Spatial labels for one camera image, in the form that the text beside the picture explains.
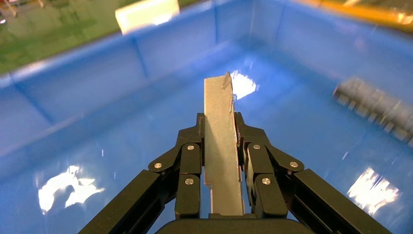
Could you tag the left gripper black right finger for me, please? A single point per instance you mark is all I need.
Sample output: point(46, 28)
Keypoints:
point(261, 168)

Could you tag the silver clip bracket part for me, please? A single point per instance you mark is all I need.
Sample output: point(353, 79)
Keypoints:
point(374, 106)

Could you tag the white foam block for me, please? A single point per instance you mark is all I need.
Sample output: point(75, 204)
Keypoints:
point(146, 14)

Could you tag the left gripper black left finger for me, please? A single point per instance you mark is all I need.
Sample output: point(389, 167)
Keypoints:
point(188, 168)

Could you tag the long wooden edge strip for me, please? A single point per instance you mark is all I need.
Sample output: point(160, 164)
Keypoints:
point(371, 14)

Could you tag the long silver slotted metal part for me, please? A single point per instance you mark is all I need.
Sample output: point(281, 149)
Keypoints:
point(221, 145)

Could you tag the blue plastic bin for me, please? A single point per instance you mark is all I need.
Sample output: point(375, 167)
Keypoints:
point(96, 113)

